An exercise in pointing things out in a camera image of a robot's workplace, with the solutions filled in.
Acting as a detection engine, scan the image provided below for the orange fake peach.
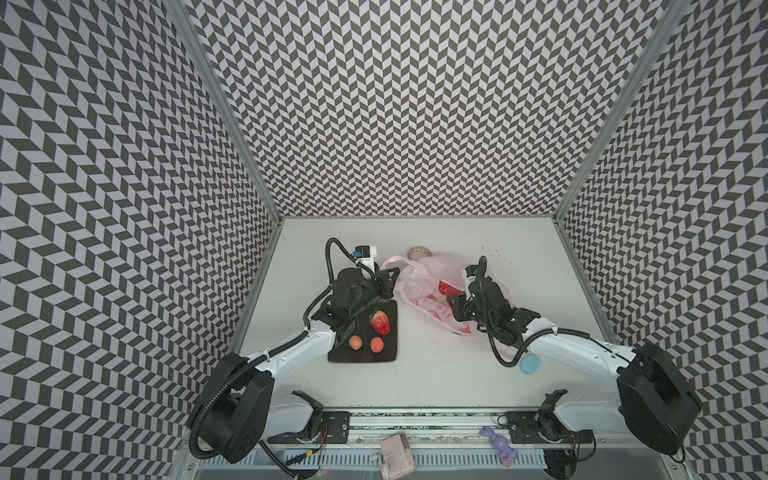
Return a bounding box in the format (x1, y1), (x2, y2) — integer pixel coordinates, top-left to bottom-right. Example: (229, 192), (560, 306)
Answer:
(348, 335), (363, 351)
(370, 337), (385, 354)

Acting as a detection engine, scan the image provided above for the red fake apple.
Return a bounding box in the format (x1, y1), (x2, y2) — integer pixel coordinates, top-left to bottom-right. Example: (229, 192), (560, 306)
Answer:
(438, 281), (461, 298)

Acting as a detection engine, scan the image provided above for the red fake strawberry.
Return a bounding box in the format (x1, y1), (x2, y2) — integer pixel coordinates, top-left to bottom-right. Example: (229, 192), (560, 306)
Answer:
(370, 310), (391, 336)

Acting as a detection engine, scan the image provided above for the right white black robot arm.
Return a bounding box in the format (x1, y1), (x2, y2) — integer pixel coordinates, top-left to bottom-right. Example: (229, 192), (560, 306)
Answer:
(449, 257), (702, 456)

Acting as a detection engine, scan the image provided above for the pink small box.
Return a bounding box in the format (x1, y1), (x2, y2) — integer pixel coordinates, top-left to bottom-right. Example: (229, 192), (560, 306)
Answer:
(380, 433), (416, 480)

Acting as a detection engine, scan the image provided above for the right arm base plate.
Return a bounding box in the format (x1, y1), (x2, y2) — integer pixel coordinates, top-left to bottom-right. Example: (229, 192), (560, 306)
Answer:
(501, 410), (595, 448)

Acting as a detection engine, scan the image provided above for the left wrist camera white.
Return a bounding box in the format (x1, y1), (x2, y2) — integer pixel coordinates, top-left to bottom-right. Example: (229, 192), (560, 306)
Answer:
(353, 245), (378, 274)

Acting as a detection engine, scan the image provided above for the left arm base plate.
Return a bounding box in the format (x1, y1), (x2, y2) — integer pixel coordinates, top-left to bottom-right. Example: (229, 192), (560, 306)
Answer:
(267, 411), (351, 445)

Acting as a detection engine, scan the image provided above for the tape roll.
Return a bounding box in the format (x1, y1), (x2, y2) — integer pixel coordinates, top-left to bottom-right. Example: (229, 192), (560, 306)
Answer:
(407, 246), (433, 261)

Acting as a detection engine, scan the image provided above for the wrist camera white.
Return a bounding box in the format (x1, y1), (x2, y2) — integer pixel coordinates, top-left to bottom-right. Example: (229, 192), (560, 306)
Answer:
(464, 264), (486, 298)
(353, 245), (378, 274)

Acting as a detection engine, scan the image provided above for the pink plastic bag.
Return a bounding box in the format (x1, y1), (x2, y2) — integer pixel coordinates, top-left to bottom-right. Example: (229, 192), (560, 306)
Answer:
(381, 255), (481, 336)

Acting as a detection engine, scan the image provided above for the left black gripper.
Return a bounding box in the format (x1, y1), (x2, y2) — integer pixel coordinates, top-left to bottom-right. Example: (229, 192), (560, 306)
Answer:
(349, 266), (402, 319)

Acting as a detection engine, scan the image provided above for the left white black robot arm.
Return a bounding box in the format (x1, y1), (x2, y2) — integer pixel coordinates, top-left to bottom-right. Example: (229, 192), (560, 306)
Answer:
(187, 238), (400, 463)

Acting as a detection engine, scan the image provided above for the light blue oval object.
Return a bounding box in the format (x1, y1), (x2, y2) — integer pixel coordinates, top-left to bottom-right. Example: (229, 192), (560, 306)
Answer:
(518, 353), (541, 375)

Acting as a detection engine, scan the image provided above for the aluminium front rail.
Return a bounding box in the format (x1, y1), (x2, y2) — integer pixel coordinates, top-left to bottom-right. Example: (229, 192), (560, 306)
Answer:
(197, 407), (679, 451)

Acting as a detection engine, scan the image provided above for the black rectangular tray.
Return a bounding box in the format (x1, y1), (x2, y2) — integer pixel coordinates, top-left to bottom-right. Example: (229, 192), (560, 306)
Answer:
(327, 300), (399, 364)

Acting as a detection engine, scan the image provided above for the purple toy figure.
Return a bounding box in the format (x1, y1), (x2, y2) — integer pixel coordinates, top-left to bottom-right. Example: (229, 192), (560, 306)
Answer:
(479, 426), (518, 467)

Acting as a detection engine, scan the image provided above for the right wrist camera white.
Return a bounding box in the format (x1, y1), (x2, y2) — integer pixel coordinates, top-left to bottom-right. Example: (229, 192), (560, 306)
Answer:
(464, 264), (486, 298)

